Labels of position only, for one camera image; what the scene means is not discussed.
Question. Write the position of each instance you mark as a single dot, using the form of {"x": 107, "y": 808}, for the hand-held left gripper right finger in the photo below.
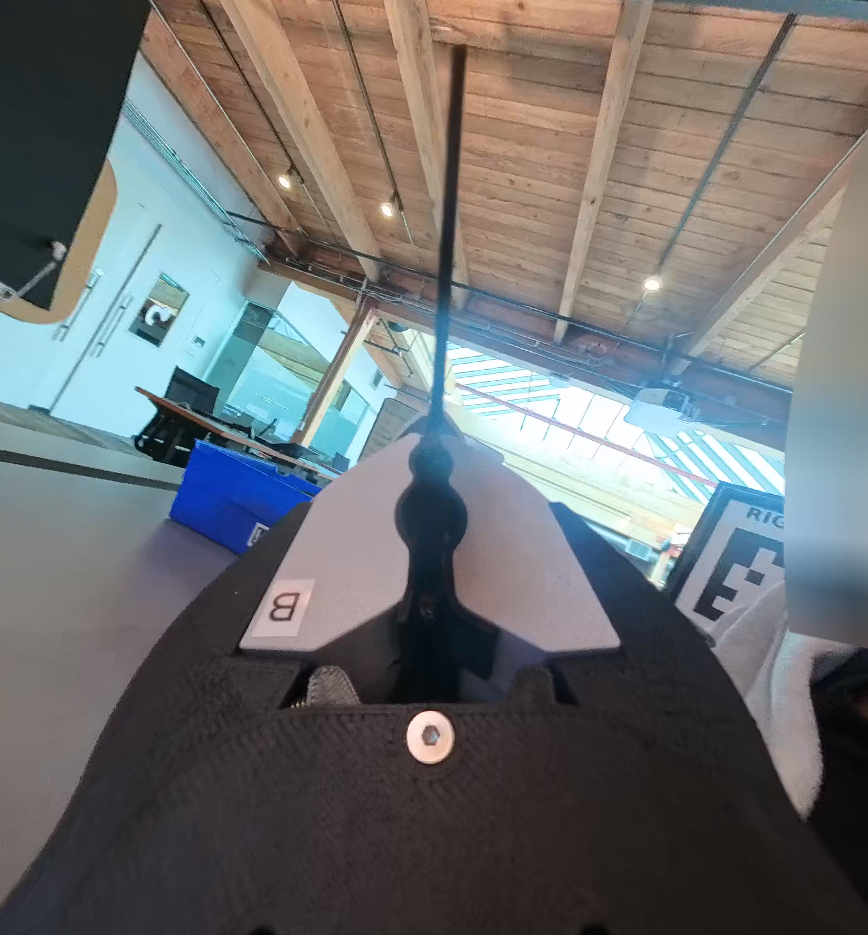
{"x": 522, "y": 570}

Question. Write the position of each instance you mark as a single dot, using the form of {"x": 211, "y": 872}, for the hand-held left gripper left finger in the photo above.
{"x": 339, "y": 555}

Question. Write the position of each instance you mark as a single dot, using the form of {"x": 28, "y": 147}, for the blue storage bin white label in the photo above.
{"x": 222, "y": 497}

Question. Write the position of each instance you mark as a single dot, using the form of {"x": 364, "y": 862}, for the black zip tie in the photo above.
{"x": 448, "y": 219}

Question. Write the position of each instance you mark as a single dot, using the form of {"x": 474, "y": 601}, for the wooden office desk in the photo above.
{"x": 207, "y": 422}

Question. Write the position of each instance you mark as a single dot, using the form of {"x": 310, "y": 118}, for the grey desk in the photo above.
{"x": 76, "y": 657}

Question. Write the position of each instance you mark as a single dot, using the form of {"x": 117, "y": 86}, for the glass skylight roof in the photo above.
{"x": 587, "y": 424}

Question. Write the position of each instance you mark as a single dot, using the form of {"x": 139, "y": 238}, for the white ceiling projector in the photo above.
{"x": 657, "y": 409}

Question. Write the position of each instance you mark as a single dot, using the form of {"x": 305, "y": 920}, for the black framed marker sign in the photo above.
{"x": 733, "y": 570}

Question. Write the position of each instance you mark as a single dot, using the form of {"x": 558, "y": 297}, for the black office chair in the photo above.
{"x": 158, "y": 435}

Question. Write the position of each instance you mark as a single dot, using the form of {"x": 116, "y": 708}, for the person's black shirt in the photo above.
{"x": 865, "y": 803}

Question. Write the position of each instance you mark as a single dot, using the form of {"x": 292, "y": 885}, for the framed wall picture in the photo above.
{"x": 158, "y": 310}

